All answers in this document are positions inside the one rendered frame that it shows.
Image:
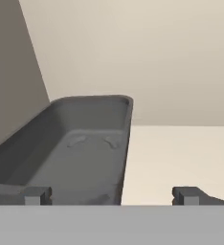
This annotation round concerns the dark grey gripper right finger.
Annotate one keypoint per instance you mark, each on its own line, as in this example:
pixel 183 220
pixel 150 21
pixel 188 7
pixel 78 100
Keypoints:
pixel 187 194

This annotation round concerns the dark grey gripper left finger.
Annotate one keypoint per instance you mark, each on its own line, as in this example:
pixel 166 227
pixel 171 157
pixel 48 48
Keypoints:
pixel 34 192

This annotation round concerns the grey rectangular tupperware container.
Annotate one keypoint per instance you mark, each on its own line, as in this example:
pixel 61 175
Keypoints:
pixel 85 153

